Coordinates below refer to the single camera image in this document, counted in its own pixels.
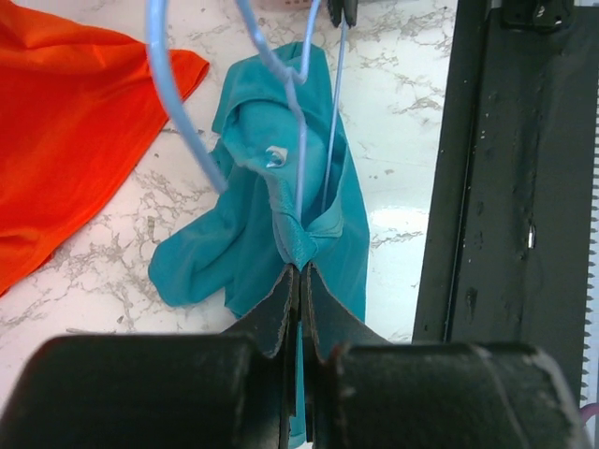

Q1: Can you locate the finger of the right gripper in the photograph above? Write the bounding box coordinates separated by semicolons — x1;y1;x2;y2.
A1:
327;0;358;27

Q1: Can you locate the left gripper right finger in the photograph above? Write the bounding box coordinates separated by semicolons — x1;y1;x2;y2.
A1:
299;265;590;448

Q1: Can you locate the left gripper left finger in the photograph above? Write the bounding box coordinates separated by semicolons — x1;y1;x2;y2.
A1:
1;266;300;448

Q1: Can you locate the teal t shirt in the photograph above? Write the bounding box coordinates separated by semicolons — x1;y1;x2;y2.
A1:
148;46;370;448

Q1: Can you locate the light blue wire hanger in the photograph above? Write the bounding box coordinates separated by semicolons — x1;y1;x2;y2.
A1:
145;1;364;218

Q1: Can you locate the orange t shirt on hanger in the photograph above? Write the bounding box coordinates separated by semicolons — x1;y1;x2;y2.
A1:
0;0;211;298

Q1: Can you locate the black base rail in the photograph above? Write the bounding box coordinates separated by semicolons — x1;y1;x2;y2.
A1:
413;1;598;402

